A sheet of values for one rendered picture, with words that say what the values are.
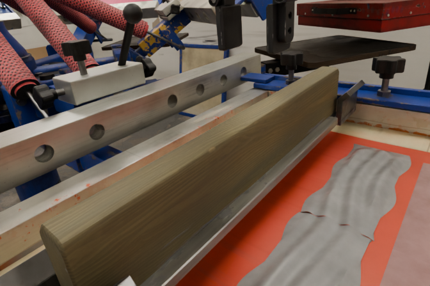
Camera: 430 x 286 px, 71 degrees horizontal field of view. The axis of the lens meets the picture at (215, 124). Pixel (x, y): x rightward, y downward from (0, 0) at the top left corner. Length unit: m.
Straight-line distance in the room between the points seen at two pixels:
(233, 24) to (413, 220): 0.26
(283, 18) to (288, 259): 0.20
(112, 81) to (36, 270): 0.32
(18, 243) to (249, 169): 0.23
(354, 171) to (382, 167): 0.04
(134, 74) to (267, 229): 0.32
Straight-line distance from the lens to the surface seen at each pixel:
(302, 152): 0.36
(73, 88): 0.46
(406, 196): 0.39
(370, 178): 0.40
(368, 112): 0.54
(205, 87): 0.55
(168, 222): 0.22
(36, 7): 0.79
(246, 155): 0.28
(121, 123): 0.44
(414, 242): 0.34
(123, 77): 0.50
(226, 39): 0.29
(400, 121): 0.53
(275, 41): 0.26
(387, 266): 0.31
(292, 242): 0.30
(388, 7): 1.13
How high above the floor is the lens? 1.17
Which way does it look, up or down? 23 degrees down
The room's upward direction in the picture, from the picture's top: 5 degrees counter-clockwise
